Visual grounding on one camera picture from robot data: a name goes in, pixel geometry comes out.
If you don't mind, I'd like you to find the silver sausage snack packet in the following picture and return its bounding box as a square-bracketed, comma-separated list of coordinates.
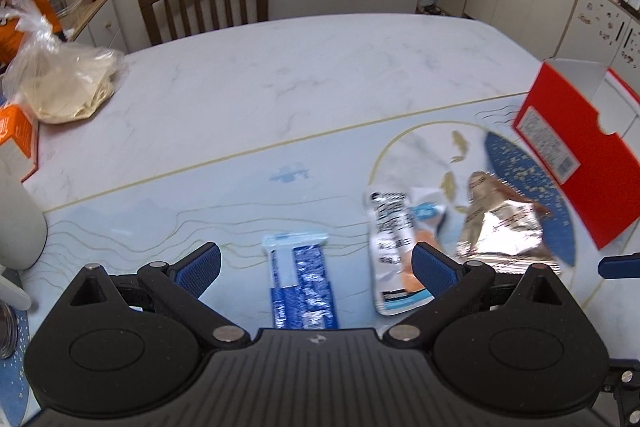
[364, 185, 447, 317]

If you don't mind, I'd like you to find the gold foil snack bag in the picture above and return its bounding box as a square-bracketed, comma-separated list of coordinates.
[456, 171, 561, 274]

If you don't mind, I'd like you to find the blue wet wipe packet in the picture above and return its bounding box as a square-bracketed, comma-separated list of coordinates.
[262, 232, 338, 331]

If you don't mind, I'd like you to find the blue patterned table mat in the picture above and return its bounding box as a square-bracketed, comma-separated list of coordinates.
[23, 94, 612, 426]

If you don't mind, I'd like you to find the red cardboard box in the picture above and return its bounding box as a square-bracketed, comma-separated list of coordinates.
[513, 58, 639, 249]

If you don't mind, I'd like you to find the white thermos jug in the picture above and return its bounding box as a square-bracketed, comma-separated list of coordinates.
[0, 161, 48, 270]

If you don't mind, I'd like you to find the orange white carton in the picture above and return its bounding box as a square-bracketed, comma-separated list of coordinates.
[0, 104, 38, 182]

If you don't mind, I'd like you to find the plastic bag with flatbread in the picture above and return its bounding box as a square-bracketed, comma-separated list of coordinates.
[2, 9, 126, 124]

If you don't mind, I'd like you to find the white side cabinet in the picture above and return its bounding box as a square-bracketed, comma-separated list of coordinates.
[63, 0, 129, 54]

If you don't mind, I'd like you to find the orange snack bag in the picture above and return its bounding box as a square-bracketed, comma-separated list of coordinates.
[0, 0, 63, 66]

